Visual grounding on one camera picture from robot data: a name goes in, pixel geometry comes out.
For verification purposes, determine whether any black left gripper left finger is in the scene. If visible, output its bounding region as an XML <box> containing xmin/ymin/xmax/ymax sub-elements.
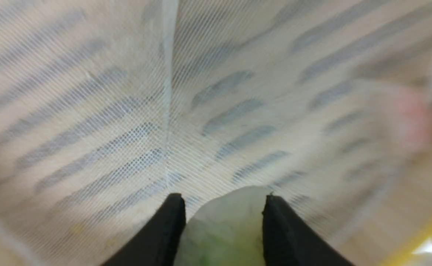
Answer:
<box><xmin>103</xmin><ymin>192</ymin><xmax>187</xmax><ymax>266</ymax></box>

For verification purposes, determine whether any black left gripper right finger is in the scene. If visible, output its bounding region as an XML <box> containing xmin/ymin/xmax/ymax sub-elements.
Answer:
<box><xmin>262</xmin><ymin>195</ymin><xmax>353</xmax><ymax>266</ymax></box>

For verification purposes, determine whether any green dumpling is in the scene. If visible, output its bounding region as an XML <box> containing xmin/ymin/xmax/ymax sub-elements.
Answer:
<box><xmin>174</xmin><ymin>186</ymin><xmax>271</xmax><ymax>266</ymax></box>

